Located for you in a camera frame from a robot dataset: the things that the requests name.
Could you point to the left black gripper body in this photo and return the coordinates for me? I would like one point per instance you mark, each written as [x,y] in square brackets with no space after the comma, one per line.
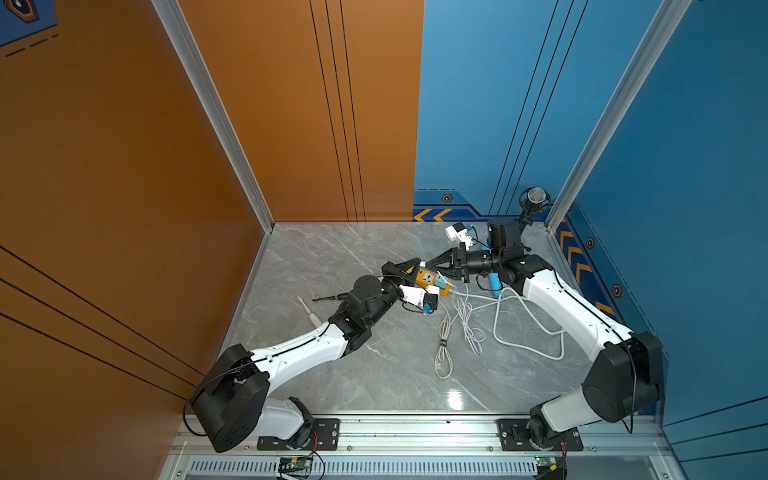
[391,273]

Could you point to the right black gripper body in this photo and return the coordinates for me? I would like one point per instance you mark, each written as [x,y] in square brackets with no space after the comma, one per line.
[459,264]

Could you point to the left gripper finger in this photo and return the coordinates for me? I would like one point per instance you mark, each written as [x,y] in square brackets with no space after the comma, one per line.
[409,269]
[395,270]

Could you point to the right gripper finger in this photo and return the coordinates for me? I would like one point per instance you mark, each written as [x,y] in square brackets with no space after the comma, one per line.
[445,259]
[448,274]

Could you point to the orange power strip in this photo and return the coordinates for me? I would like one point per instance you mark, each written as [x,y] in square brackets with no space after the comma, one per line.
[427,280]

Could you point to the black electric toothbrush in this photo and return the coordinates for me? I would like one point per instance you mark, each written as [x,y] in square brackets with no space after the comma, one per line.
[334,297]

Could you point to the teal charger cube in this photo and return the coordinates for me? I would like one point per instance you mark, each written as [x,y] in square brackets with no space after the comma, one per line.
[442,282]

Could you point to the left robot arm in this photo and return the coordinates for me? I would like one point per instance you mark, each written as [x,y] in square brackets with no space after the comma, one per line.
[234,402]

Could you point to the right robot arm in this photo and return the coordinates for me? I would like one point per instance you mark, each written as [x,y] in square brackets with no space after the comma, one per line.
[626,373]

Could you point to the white electric toothbrush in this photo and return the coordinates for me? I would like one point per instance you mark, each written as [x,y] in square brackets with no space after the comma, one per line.
[312,316]

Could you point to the blue microphone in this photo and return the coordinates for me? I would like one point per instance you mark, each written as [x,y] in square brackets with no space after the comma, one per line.
[495,284]

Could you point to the left green circuit board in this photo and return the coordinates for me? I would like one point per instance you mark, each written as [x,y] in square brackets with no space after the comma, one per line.
[297,466]

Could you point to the green circuit board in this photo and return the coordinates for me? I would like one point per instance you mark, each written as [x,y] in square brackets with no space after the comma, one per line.
[550,463]
[297,466]

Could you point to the right green circuit board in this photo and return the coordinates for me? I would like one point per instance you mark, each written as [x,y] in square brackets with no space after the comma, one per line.
[550,463]

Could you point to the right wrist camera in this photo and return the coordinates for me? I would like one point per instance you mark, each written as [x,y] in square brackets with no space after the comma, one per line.
[462,234]

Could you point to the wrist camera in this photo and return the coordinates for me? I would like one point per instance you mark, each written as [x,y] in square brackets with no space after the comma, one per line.
[423,299]
[462,234]

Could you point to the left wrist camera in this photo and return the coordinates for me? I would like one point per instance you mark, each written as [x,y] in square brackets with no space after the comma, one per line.
[423,299]

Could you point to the aluminium front rail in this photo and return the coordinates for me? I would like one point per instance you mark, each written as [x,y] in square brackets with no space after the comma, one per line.
[382,433]

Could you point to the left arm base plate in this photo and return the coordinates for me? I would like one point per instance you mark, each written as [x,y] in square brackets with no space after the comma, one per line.
[322,436]

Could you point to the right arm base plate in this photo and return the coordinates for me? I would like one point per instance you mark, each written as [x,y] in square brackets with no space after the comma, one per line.
[532,435]

